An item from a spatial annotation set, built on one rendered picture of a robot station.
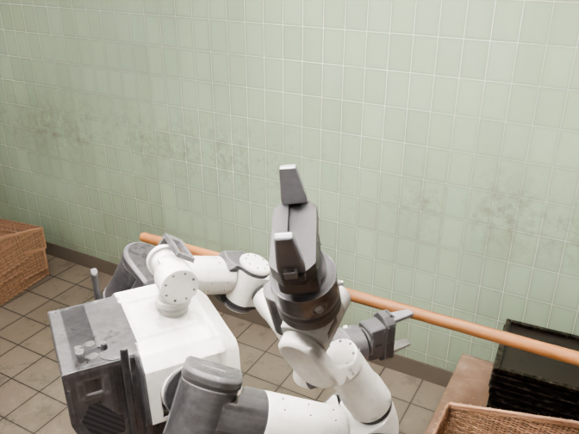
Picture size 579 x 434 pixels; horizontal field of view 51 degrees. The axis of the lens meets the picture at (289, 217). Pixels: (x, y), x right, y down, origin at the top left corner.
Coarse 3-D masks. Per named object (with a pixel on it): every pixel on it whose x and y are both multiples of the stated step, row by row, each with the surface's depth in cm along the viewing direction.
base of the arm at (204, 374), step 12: (192, 360) 96; (204, 360) 99; (192, 372) 90; (204, 372) 90; (216, 372) 92; (228, 372) 95; (240, 372) 98; (204, 384) 89; (216, 384) 89; (228, 384) 90; (240, 384) 92
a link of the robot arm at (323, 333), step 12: (264, 288) 85; (348, 300) 88; (276, 312) 86; (336, 312) 80; (276, 324) 88; (288, 324) 81; (300, 324) 79; (312, 324) 79; (324, 324) 80; (336, 324) 86; (312, 336) 82; (324, 336) 82; (324, 348) 83
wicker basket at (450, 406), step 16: (448, 416) 185; (464, 416) 182; (480, 416) 179; (496, 416) 176; (512, 416) 173; (528, 416) 170; (544, 416) 168; (448, 432) 187; (464, 432) 184; (480, 432) 181; (496, 432) 178; (512, 432) 175; (528, 432) 172; (544, 432) 170; (560, 432) 167
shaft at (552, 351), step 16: (144, 240) 182; (368, 304) 150; (384, 304) 148; (400, 304) 146; (432, 320) 142; (448, 320) 141; (464, 320) 140; (480, 336) 138; (496, 336) 136; (512, 336) 135; (544, 352) 131; (560, 352) 130; (576, 352) 129
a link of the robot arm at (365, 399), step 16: (368, 368) 92; (352, 384) 90; (368, 384) 92; (384, 384) 96; (352, 400) 93; (368, 400) 93; (384, 400) 94; (352, 416) 97; (368, 416) 94; (384, 416) 96; (352, 432) 97; (368, 432) 95; (384, 432) 96
